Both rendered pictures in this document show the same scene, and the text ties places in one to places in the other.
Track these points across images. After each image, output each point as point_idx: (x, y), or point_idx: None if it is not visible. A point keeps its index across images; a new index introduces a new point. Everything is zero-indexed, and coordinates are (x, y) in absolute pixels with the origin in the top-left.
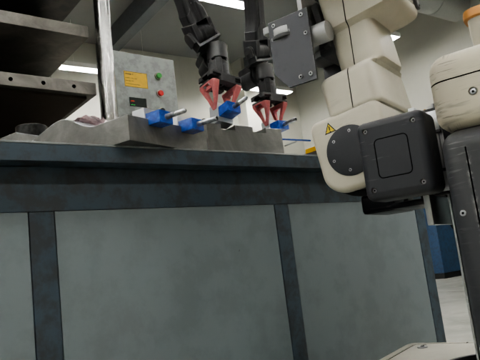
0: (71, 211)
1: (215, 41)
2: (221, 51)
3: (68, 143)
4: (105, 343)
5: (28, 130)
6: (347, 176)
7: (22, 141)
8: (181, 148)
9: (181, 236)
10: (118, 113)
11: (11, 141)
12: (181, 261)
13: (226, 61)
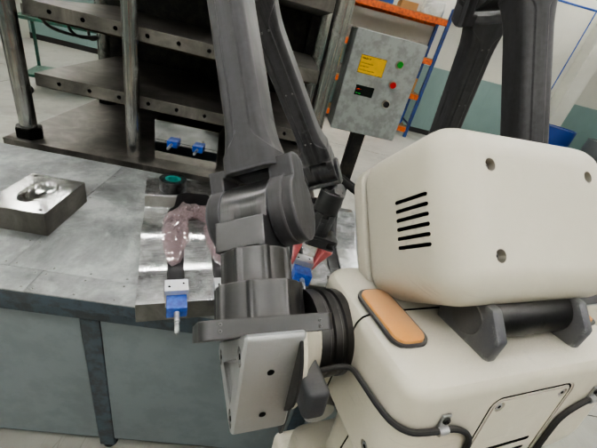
0: (114, 323)
1: (326, 192)
2: (325, 209)
3: (91, 301)
4: (136, 385)
5: (163, 187)
6: None
7: (51, 295)
8: (209, 317)
9: (209, 351)
10: (325, 112)
11: (42, 294)
12: (205, 364)
13: (326, 221)
